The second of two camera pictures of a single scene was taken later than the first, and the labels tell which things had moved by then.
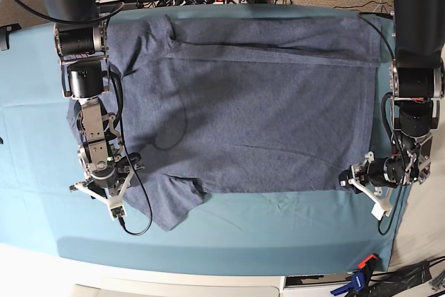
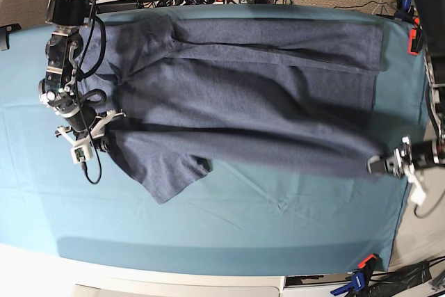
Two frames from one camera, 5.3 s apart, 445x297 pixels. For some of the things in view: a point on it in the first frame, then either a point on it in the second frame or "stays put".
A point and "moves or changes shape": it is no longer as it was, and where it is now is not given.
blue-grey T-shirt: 240,101 moves or changes shape
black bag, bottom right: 395,282 stays put
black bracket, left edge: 5,31 stays put
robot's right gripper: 112,180 → 85,126
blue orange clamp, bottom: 360,279 stays put
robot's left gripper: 375,179 → 401,163
